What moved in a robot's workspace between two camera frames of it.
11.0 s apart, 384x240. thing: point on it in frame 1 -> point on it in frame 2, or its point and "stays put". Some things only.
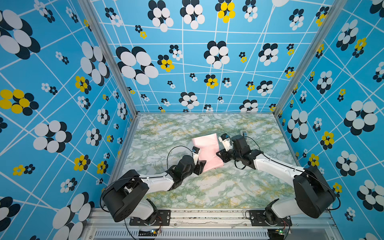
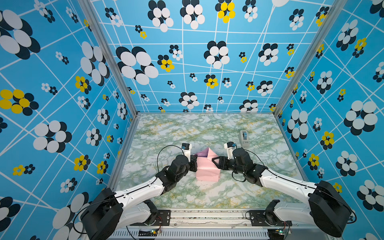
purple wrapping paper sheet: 208,146 -> 207,170
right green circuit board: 276,234 stays put
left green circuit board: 152,233 stays put
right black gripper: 223,157 -> 221,159
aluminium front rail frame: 301,224 stays put
